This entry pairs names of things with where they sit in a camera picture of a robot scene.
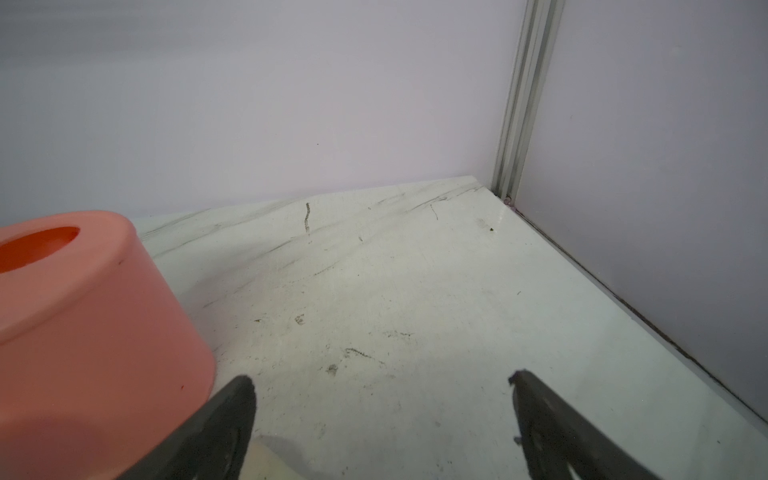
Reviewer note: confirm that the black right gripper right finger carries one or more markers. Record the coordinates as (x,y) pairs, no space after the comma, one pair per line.
(559,443)

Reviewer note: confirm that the pink plastic watering can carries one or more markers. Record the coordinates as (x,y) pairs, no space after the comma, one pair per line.
(99,361)

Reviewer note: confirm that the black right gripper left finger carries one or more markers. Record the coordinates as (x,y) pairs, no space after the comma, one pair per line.
(211,444)

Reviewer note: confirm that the aluminium frame corner post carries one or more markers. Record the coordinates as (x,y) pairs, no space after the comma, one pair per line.
(536,43)

